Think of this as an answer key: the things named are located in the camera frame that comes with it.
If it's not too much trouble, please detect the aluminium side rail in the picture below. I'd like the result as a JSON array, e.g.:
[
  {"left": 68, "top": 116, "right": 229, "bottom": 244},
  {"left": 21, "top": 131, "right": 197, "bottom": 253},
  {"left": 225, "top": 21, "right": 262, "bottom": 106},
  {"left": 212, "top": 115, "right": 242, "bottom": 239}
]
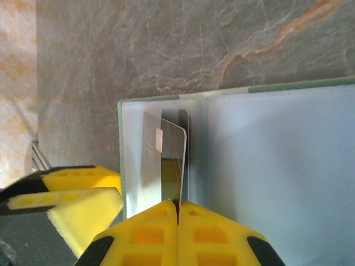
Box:
[{"left": 29, "top": 140, "right": 53, "bottom": 171}]

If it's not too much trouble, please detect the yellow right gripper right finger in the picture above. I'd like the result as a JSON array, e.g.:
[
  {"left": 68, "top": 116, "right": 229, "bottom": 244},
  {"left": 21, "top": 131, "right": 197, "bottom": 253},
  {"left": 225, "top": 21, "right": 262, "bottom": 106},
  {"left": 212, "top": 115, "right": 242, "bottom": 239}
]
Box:
[{"left": 177, "top": 201, "right": 286, "bottom": 266}]

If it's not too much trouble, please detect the translucent green card holder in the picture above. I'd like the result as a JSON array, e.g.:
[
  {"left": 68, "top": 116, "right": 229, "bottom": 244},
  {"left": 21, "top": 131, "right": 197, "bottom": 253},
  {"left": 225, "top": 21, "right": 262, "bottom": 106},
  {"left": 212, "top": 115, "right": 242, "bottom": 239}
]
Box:
[{"left": 117, "top": 76, "right": 355, "bottom": 266}]

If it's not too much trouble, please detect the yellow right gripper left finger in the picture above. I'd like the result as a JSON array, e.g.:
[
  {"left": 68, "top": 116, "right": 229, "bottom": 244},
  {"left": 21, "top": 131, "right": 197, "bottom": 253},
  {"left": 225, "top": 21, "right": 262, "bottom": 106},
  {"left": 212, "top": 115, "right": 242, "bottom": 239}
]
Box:
[{"left": 74, "top": 199, "right": 180, "bottom": 266}]

